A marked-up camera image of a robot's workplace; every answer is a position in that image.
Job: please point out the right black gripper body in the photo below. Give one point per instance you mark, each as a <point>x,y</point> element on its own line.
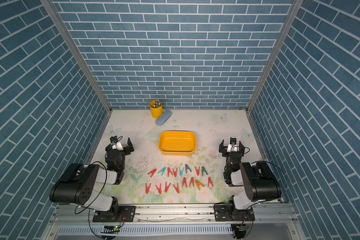
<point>225,150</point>

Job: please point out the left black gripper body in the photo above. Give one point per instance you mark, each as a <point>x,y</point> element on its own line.
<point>125,151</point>

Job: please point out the teal clothespin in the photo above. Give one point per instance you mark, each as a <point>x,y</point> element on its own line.
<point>204,171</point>
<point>187,168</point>
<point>162,171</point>

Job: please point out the orange clothespin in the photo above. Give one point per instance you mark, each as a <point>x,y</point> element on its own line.
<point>199,184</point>

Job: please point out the light blue clothespin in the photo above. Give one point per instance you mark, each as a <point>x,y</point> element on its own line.
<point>181,171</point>

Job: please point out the yellow storage box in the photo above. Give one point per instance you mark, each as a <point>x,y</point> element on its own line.
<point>177,143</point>

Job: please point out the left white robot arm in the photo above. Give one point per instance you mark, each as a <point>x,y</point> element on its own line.
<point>77,184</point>

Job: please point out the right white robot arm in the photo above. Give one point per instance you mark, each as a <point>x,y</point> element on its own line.
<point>259,182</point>

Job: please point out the grey glasses case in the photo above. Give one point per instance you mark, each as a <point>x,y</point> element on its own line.
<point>163,117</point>

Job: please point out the yellow pen cup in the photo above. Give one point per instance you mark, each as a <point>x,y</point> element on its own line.
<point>156,108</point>

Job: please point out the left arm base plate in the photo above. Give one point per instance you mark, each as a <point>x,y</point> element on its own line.
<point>123,214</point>

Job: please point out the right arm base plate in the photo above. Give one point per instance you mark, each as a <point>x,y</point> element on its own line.
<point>224,212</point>

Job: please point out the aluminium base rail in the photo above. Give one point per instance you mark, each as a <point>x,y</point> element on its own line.
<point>273,221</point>

